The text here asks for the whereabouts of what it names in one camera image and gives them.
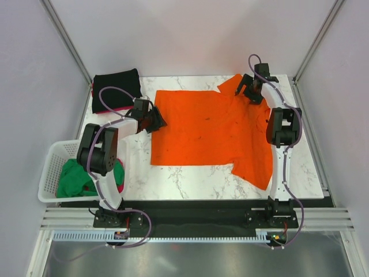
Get orange t-shirt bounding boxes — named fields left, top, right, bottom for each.
left=150, top=74, right=273, bottom=190

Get white plastic basket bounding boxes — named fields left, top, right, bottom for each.
left=38, top=140, right=99, bottom=203

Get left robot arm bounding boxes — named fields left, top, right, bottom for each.
left=77, top=98, right=167, bottom=228

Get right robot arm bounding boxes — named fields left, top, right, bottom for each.
left=235, top=62, right=302, bottom=229

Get black folded t-shirt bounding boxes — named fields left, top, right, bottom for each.
left=92, top=68, right=142, bottom=114

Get red t-shirt in basket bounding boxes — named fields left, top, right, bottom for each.
left=82, top=159, right=125, bottom=196

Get green t-shirt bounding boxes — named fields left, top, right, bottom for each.
left=55, top=158, right=126, bottom=199

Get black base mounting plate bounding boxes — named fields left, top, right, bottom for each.
left=59, top=197, right=299, bottom=239

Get right aluminium frame post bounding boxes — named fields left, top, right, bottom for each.
left=292, top=0, right=346, bottom=85

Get aluminium frame post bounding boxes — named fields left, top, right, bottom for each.
left=292, top=0, right=346, bottom=85
left=40, top=0, right=92, bottom=85

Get left aluminium frame post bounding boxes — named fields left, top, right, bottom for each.
left=40, top=0, right=92, bottom=85

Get white slotted cable duct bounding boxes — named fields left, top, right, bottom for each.
left=52, top=230, right=287, bottom=244

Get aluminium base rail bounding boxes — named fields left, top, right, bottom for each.
left=41, top=207, right=354, bottom=231

